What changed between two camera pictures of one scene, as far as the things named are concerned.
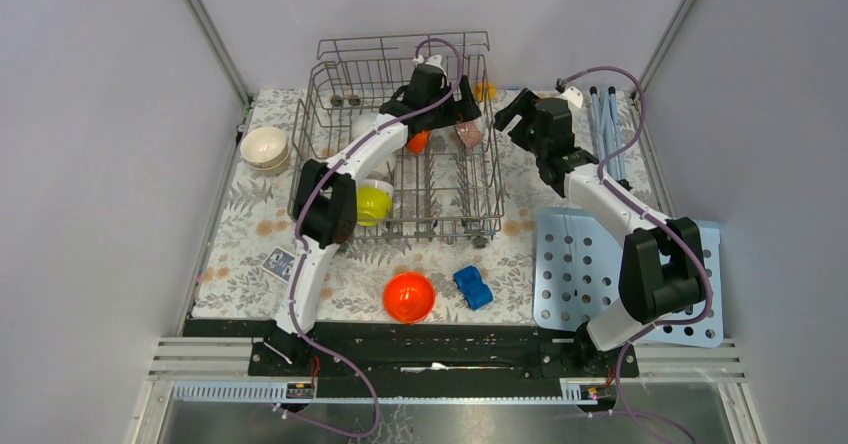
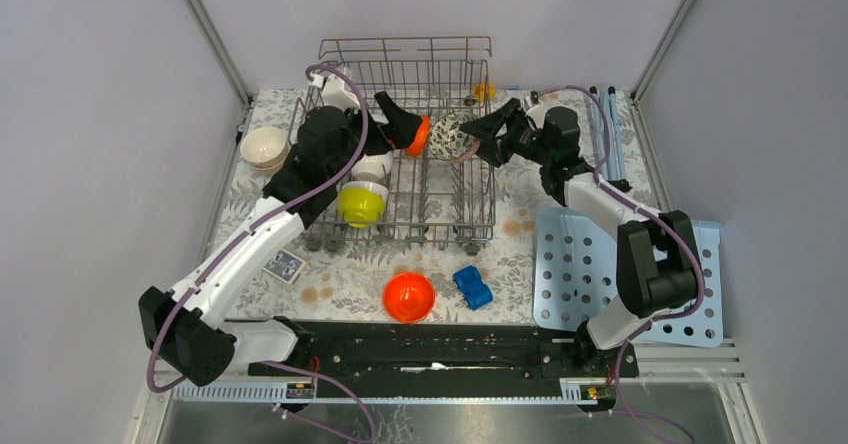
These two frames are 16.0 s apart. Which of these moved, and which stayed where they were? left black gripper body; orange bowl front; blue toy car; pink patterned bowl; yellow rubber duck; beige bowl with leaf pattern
Moved: pink patterned bowl; left black gripper body
Stayed: beige bowl with leaf pattern; orange bowl front; yellow rubber duck; blue toy car
